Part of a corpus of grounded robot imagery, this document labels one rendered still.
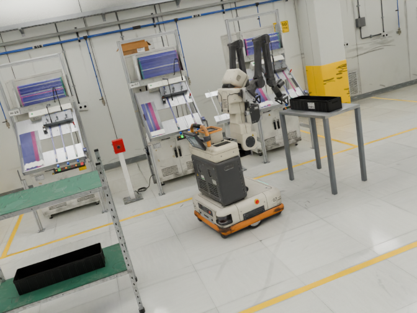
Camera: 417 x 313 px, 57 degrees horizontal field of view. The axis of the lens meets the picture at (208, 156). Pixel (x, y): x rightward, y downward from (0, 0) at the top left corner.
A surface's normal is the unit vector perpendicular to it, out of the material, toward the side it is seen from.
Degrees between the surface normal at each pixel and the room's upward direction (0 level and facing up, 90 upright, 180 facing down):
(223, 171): 90
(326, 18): 90
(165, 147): 90
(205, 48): 90
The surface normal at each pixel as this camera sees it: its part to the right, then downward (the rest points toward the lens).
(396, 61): 0.30, 0.21
